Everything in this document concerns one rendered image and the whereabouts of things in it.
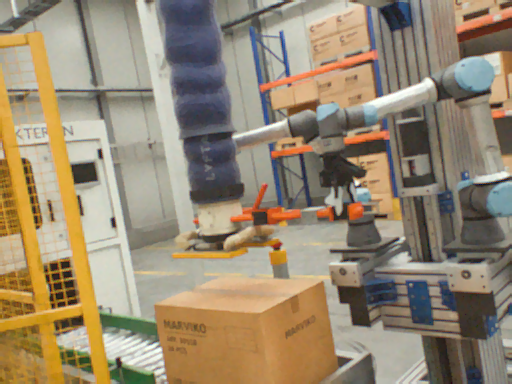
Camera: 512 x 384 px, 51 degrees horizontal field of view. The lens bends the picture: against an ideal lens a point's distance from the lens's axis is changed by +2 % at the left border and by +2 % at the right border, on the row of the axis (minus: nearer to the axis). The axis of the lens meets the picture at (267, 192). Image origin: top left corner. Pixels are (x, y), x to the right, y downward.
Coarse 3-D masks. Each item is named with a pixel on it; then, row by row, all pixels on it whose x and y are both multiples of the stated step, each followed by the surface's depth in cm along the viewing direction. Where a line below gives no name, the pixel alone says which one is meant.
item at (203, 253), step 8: (200, 248) 211; (208, 248) 208; (216, 248) 204; (224, 248) 201; (240, 248) 198; (176, 256) 211; (184, 256) 208; (192, 256) 204; (200, 256) 201; (208, 256) 198; (216, 256) 196; (224, 256) 193; (232, 256) 191
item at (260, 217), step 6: (258, 210) 197; (264, 210) 200; (270, 210) 191; (276, 210) 193; (252, 216) 194; (258, 216) 192; (264, 216) 191; (258, 222) 192; (264, 222) 190; (270, 222) 190; (276, 222) 193
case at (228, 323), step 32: (192, 288) 235; (224, 288) 225; (256, 288) 215; (288, 288) 206; (320, 288) 208; (160, 320) 218; (192, 320) 204; (224, 320) 193; (256, 320) 182; (288, 320) 191; (320, 320) 206; (192, 352) 207; (224, 352) 195; (256, 352) 184; (288, 352) 190; (320, 352) 204
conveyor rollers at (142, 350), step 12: (60, 336) 348; (72, 336) 344; (84, 336) 340; (108, 336) 325; (120, 336) 321; (132, 336) 317; (144, 336) 314; (72, 348) 316; (84, 348) 312; (108, 348) 304; (120, 348) 299; (132, 348) 295; (144, 348) 291; (156, 348) 294; (132, 360) 275; (144, 360) 278; (156, 360) 273; (84, 372) 274; (156, 372) 253
